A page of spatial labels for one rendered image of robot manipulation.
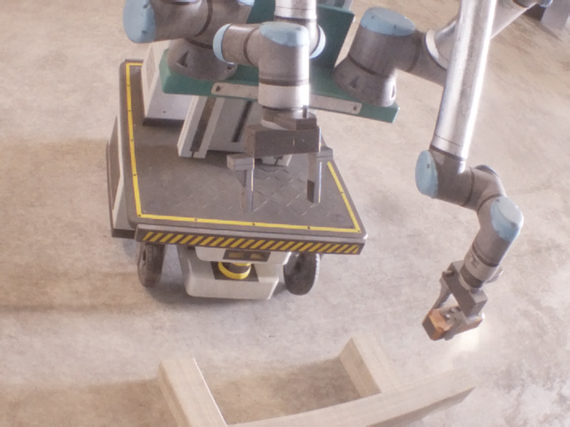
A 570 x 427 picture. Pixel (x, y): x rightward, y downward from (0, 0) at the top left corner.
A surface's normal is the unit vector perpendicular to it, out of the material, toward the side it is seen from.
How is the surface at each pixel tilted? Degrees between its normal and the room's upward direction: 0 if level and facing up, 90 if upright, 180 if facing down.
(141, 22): 95
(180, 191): 0
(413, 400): 0
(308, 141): 66
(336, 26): 90
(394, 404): 0
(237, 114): 90
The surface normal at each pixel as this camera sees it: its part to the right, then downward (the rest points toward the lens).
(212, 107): 0.22, 0.67
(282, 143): 0.42, 0.32
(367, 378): -0.88, 0.04
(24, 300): 0.30, -0.74
